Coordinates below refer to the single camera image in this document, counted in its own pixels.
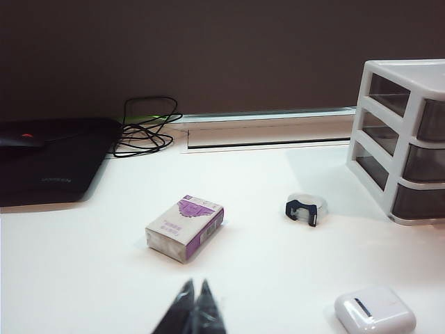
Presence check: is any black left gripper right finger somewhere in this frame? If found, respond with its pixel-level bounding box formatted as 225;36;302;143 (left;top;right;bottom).
189;277;227;334

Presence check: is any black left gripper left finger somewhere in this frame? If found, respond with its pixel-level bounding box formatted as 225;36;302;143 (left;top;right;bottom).
151;277;196;334

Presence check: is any white earphone case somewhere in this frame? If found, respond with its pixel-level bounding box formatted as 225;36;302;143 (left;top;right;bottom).
334;285;417;334

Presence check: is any grey translucent plastic drawer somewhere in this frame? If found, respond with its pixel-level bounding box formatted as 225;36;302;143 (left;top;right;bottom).
368;72;445;143
354;142;445;221
361;111;445;185

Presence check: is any grey three-drawer storage box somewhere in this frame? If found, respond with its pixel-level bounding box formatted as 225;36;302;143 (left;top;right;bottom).
346;58;445;223

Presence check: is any white purple tissue pack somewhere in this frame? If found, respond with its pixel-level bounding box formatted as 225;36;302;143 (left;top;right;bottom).
145;193;225;262

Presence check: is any small black binder clip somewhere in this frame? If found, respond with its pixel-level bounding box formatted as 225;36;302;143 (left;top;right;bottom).
284;193;330;229

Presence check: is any black fabric laptop bag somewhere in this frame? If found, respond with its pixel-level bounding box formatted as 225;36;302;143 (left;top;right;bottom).
0;117;124;208

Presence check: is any black computer mouse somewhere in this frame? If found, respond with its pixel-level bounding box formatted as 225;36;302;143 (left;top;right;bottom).
0;128;46;149

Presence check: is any brown desk partition panel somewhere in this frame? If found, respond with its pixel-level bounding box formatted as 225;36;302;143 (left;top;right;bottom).
0;0;445;119

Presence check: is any white desk cable tray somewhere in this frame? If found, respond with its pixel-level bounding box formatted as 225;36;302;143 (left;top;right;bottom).
180;106;359;154

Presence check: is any thin black tangled cable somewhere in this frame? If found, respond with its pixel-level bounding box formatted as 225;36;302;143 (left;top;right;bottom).
111;96;184;158

